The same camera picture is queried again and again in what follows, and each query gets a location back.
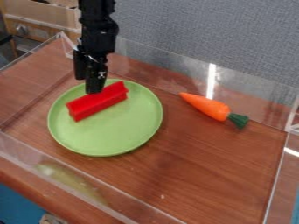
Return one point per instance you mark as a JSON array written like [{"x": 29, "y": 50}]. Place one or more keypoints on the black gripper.
[{"x": 97, "y": 44}]

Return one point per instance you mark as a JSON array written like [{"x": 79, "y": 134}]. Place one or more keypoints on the red rectangular block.
[{"x": 93, "y": 103}]

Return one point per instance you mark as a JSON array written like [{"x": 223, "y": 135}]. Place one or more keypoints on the green round plate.
[{"x": 114, "y": 131}]

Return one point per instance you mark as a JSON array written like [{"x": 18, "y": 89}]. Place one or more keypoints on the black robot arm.
[{"x": 97, "y": 10}]

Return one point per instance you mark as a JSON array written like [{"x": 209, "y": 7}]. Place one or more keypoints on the cardboard box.
[{"x": 55, "y": 12}]

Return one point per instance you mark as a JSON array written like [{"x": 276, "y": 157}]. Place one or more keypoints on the clear acrylic tray walls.
[{"x": 203, "y": 172}]

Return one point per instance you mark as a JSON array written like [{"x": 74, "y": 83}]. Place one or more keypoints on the orange toy carrot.
[{"x": 215, "y": 109}]

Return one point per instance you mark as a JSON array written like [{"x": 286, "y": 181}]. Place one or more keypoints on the clear acrylic corner bracket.
[{"x": 69, "y": 46}]

